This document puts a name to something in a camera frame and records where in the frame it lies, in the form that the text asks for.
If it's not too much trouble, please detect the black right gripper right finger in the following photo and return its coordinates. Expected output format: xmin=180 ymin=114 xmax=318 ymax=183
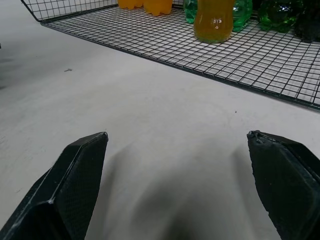
xmin=246 ymin=129 xmax=320 ymax=240

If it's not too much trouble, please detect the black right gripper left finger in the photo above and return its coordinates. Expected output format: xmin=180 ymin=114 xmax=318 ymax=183
xmin=0 ymin=131 xmax=109 ymax=240

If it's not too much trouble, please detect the dark plastic bottle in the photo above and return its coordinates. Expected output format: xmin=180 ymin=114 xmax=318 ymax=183
xmin=294 ymin=0 xmax=320 ymax=44

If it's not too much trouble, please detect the green plastic bottle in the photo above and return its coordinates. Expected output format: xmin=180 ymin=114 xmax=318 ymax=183
xmin=183 ymin=0 xmax=200 ymax=25
xmin=231 ymin=0 xmax=254 ymax=33
xmin=257 ymin=0 xmax=301 ymax=33

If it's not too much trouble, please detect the amber glass bottle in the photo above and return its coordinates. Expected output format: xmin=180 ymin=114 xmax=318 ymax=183
xmin=193 ymin=0 xmax=236 ymax=45

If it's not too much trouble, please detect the orange plastic bottle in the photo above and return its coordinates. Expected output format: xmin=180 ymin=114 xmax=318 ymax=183
xmin=143 ymin=0 xmax=174 ymax=17
xmin=117 ymin=0 xmax=145 ymax=11

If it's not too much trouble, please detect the black wire mesh basket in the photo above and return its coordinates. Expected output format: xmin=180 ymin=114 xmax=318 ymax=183
xmin=20 ymin=0 xmax=320 ymax=111

